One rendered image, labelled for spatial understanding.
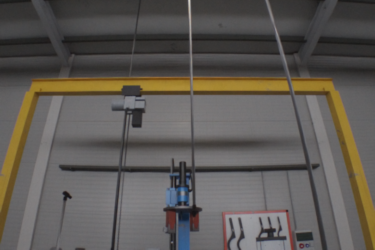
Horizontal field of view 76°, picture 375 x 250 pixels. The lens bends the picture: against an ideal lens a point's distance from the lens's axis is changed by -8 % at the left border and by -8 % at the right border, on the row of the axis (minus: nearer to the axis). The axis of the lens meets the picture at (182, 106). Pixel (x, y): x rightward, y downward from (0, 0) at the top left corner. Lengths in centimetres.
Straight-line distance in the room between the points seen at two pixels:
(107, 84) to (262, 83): 263
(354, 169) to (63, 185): 587
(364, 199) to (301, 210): 247
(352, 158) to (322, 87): 132
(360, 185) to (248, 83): 229
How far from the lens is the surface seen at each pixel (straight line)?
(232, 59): 791
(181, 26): 733
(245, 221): 612
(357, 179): 440
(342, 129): 461
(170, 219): 389
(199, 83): 437
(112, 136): 672
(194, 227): 404
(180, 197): 399
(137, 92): 423
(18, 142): 454
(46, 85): 495
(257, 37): 769
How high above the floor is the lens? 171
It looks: 29 degrees up
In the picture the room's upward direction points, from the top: straight up
